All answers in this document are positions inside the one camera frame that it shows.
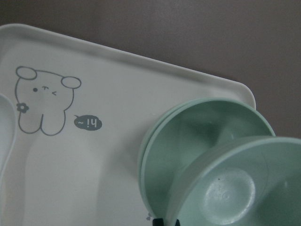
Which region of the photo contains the green bowl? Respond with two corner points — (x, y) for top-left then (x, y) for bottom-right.
(164, 137), (301, 226)
(137, 100), (194, 209)
(142, 98), (275, 218)

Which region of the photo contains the cream rabbit tray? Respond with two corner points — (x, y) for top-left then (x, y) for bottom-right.
(0, 24), (256, 226)

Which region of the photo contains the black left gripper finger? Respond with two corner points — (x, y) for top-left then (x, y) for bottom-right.
(175, 215), (181, 226)

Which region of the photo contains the green bowl on tray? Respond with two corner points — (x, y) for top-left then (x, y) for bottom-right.
(137, 100), (194, 209)

